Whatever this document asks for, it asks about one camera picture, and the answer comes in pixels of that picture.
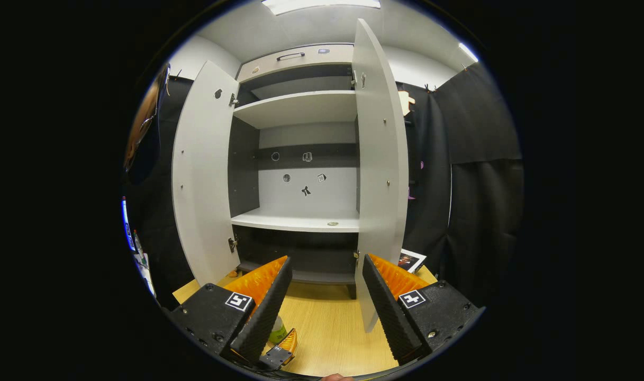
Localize black backdrop cloth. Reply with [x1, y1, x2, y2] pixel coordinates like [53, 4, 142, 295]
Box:
[126, 62, 524, 310]

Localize white cabinet door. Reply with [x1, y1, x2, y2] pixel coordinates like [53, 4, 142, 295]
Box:
[351, 19, 410, 334]
[171, 60, 241, 286]

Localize green label drink bottle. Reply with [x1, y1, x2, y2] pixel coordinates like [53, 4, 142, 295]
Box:
[268, 315, 289, 344]

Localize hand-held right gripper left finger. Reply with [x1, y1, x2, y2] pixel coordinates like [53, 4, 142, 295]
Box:
[169, 256, 293, 368]

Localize white framed photo card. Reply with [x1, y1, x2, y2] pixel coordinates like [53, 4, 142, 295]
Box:
[398, 249, 427, 274]

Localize white cabinet drawer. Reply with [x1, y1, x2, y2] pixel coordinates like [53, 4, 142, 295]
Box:
[237, 44, 355, 83]

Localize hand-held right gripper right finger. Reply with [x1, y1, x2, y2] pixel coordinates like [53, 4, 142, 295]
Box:
[362, 254, 485, 367]

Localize white cabinet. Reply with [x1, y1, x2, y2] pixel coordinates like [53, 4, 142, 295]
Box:
[228, 43, 362, 300]

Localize large ceiling light panel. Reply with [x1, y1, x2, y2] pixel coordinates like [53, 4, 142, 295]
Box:
[262, 0, 382, 15]

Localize blue lit screen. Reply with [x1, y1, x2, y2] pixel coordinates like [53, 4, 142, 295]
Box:
[122, 197, 135, 252]

